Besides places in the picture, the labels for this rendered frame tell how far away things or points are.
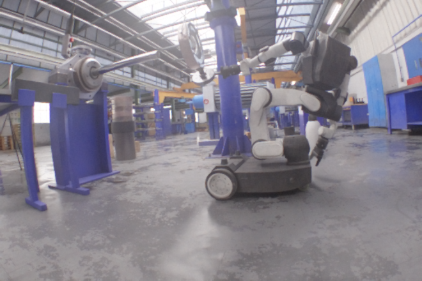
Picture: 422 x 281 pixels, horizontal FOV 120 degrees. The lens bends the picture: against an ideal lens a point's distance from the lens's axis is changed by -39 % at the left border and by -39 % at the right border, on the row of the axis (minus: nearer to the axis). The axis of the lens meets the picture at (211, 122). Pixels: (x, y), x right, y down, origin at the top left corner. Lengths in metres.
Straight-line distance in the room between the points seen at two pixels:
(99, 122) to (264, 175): 1.89
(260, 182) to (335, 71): 0.83
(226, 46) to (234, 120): 1.11
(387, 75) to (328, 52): 4.09
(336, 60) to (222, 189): 1.06
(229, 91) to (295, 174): 1.93
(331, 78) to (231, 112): 1.85
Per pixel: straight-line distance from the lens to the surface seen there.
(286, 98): 1.35
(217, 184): 1.26
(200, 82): 1.67
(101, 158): 2.47
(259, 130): 1.36
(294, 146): 1.33
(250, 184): 1.25
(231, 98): 2.89
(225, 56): 3.04
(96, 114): 2.48
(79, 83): 2.09
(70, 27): 1.28
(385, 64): 5.36
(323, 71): 1.28
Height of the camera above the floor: 0.47
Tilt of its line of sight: 1 degrees up
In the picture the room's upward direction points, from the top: 5 degrees counter-clockwise
